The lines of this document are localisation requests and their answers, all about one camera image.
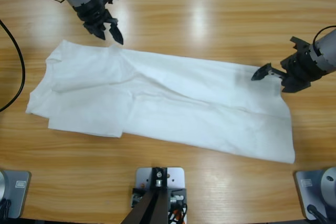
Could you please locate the black stand clamp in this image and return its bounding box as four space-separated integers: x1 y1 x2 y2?
131 186 188 209

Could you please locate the white t-shirt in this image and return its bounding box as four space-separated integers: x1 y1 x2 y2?
25 39 297 164

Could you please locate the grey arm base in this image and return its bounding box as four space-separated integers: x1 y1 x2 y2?
293 166 336 221
0 170 32 219

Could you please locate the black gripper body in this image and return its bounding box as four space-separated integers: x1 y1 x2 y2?
74 0 118 28
280 49 320 94

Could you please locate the thick black cable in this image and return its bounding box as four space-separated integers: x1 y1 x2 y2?
0 19 26 112

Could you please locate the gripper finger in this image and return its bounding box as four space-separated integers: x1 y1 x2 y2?
88 23 108 41
108 21 124 46
251 62 287 82

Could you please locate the orange cable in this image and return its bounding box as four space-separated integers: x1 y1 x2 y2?
167 205 188 224

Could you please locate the black base cable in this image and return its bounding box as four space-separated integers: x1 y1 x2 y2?
0 199 13 219
307 204 330 221

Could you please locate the white mounting block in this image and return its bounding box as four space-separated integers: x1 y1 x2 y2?
135 166 187 224

